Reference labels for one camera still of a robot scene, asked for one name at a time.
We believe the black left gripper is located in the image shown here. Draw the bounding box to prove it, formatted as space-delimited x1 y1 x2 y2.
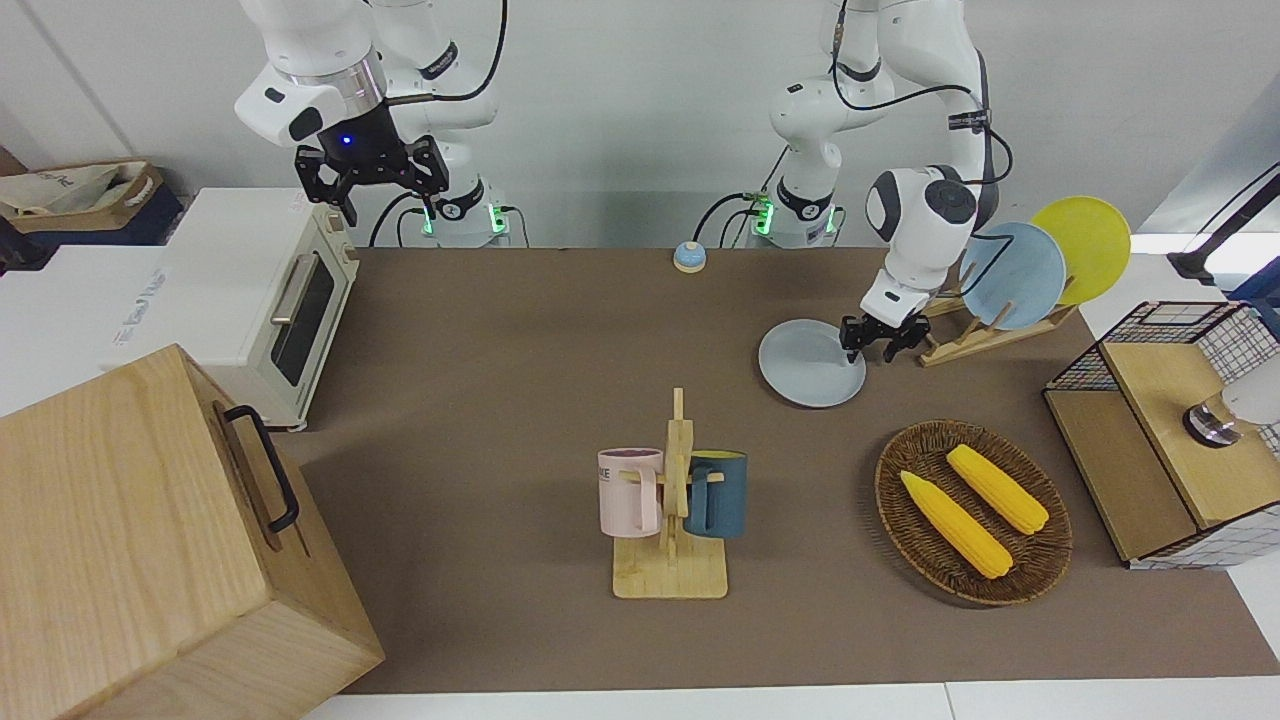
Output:
840 310 932 364

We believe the wooden mug tree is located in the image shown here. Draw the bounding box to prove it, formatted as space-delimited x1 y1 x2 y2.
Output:
612 388 729 600

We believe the pink mug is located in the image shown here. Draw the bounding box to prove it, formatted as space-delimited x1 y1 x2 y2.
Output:
598 448 665 537

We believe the brown wicker tray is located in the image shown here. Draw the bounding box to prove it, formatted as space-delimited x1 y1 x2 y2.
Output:
875 420 1073 607

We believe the wooden drawer cabinet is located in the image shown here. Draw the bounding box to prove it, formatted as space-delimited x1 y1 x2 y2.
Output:
0 344 386 720

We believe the light blue plate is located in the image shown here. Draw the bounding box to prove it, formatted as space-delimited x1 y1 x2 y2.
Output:
960 222 1067 331

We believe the wooden plate rack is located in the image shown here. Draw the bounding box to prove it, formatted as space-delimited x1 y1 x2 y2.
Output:
918 258 1079 368

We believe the dark blue bin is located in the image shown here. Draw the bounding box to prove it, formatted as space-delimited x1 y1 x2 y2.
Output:
0 185 186 273

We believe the cardboard box with white bag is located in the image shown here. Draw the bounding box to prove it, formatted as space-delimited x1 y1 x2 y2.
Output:
0 160 166 236

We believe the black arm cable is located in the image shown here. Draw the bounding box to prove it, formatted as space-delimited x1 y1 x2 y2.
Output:
828 0 1014 189
385 0 509 104

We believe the teal mug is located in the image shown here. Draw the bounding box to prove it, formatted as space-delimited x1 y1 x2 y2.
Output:
684 450 748 540

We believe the yellow plate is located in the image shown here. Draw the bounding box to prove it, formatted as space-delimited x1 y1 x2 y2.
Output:
1030 196 1132 306

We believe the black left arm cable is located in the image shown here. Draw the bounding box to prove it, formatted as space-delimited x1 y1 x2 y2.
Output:
828 0 1014 189

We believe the wire grid shelf with wood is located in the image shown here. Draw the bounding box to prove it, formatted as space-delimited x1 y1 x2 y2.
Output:
1043 300 1280 571

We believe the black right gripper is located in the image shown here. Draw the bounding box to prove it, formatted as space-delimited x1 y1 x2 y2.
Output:
294 100 449 228

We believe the short yellow corn cob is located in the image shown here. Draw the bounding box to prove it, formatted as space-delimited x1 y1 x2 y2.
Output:
946 444 1050 536

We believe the long yellow corn cob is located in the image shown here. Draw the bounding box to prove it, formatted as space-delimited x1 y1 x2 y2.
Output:
900 470 1014 580

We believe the gray plate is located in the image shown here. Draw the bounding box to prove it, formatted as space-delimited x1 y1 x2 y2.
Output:
758 318 867 409

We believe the black base cable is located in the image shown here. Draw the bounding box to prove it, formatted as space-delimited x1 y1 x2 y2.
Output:
693 145 793 248
368 192 433 248

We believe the cream toaster oven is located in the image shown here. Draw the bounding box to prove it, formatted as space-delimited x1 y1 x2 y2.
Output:
110 187 361 431

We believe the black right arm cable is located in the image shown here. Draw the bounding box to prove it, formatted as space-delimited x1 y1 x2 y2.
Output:
385 0 509 104

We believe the white cylinder with metal base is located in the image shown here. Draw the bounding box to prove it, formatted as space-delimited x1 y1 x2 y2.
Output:
1183 365 1280 448

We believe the black cabinet handle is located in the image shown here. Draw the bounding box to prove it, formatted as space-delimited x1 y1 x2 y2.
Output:
224 404 300 534

